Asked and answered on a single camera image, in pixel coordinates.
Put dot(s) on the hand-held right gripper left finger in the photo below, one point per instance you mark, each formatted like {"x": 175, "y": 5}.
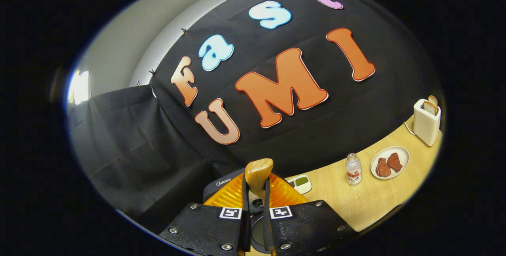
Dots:
{"x": 245, "y": 216}

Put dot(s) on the wooden spoon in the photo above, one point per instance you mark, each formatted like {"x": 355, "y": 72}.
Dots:
{"x": 259, "y": 173}

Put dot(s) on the toasted bread slice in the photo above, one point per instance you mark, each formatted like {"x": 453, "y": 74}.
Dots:
{"x": 433, "y": 99}
{"x": 431, "y": 108}

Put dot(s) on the white toaster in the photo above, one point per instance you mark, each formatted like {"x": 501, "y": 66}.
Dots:
{"x": 426, "y": 127}

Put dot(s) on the ceiling light panel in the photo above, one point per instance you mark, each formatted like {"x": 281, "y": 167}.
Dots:
{"x": 79, "y": 87}

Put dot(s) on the clear plastic drink bottle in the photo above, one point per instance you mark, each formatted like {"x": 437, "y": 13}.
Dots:
{"x": 353, "y": 173}

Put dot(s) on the white round plate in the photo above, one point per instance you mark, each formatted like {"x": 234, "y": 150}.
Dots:
{"x": 403, "y": 153}

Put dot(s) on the grey rice cooker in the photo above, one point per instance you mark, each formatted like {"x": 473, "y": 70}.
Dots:
{"x": 221, "y": 181}

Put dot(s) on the brown meat piece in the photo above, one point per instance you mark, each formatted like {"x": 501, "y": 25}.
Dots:
{"x": 394, "y": 162}
{"x": 382, "y": 168}

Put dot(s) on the black backdrop cloth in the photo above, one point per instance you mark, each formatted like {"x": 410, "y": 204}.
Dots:
{"x": 316, "y": 129}

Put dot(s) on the small white seasoning dish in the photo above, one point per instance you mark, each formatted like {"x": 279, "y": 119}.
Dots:
{"x": 302, "y": 183}

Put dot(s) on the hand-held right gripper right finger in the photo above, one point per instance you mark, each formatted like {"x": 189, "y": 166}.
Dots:
{"x": 267, "y": 220}

